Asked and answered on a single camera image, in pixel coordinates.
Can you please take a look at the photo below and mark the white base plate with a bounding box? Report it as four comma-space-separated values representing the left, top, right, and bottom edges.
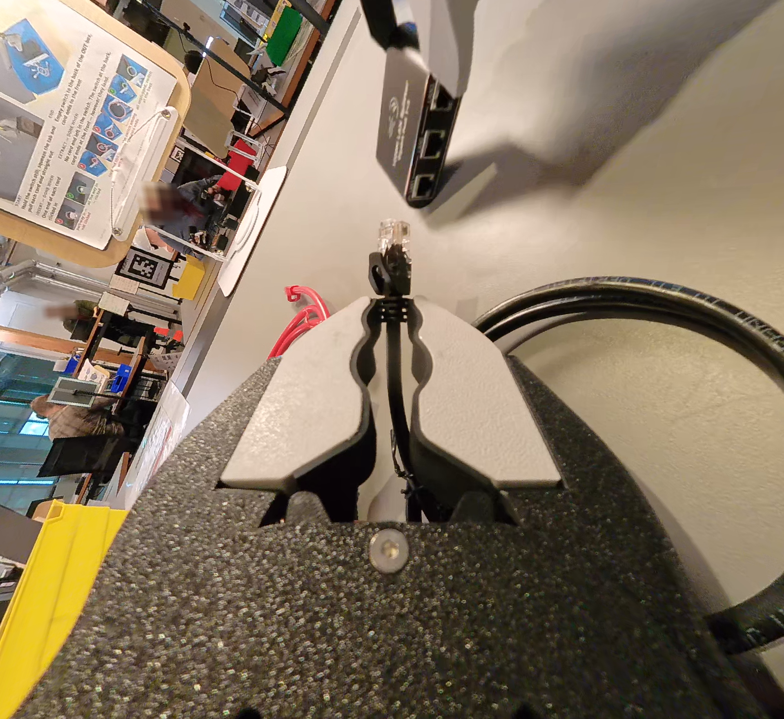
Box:
217, 165, 289, 298

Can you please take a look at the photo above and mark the red ethernet cable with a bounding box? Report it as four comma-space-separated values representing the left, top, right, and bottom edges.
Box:
267, 285, 332, 360

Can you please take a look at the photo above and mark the black network switch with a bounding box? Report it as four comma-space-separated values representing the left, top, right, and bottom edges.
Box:
375, 48, 461, 209

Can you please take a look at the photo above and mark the brown wooden panel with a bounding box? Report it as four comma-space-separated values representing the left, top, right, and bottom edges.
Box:
184, 42, 253, 159

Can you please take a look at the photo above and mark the red object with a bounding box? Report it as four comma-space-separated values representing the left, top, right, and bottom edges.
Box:
217, 138, 258, 193

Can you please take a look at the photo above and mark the black ethernet cable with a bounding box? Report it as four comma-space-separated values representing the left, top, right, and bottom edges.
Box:
367, 218, 784, 659

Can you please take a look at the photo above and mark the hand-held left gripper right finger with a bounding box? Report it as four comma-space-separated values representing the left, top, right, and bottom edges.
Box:
407, 296, 564, 493

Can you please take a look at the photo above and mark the wooden board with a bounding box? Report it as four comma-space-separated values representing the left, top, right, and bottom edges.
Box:
0, 0, 192, 269

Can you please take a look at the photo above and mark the small yellow box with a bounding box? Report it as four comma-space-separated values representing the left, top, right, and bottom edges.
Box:
173, 255, 207, 301

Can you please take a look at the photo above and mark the black and white tag sign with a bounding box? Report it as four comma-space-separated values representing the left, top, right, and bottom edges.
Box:
115, 246, 174, 291

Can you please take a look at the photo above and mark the yellow plastic bin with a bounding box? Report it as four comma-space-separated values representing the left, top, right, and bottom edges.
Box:
0, 498, 131, 719

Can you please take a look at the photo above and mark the green board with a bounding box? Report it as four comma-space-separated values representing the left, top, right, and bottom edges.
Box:
265, 6, 305, 67

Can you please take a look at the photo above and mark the printed instruction sheet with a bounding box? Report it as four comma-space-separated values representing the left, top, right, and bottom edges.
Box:
0, 0, 180, 252

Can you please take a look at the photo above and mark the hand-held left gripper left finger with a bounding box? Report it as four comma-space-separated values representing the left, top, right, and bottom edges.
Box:
218, 295, 377, 493

